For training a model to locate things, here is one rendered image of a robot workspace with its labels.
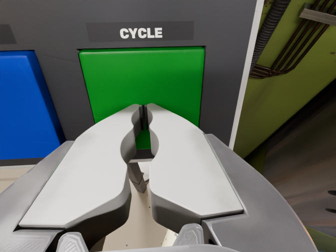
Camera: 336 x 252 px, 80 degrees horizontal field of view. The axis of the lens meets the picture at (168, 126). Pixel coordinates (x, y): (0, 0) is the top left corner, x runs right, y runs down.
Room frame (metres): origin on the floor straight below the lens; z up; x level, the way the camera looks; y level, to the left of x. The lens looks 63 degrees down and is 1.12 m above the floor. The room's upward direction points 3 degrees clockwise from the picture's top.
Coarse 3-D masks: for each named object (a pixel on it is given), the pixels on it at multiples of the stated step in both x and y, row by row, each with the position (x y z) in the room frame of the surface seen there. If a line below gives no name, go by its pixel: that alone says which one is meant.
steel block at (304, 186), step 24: (288, 120) 0.31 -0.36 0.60; (312, 120) 0.25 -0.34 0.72; (288, 144) 0.22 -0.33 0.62; (312, 144) 0.18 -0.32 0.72; (264, 168) 0.19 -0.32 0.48; (288, 168) 0.15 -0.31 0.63; (312, 168) 0.13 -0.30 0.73; (288, 192) 0.09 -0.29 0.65; (312, 192) 0.08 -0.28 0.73; (312, 216) 0.05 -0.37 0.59
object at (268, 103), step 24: (264, 0) 0.34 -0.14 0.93; (312, 0) 0.31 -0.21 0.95; (288, 24) 0.32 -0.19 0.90; (312, 24) 0.31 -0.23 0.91; (264, 48) 0.32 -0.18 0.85; (288, 48) 0.31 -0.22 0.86; (312, 48) 0.30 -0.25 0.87; (288, 72) 0.30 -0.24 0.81; (312, 72) 0.29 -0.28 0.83; (264, 96) 0.30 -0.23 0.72; (288, 96) 0.29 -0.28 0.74; (312, 96) 0.28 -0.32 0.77; (240, 120) 0.31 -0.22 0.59; (264, 120) 0.29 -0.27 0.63; (240, 144) 0.29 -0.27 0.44
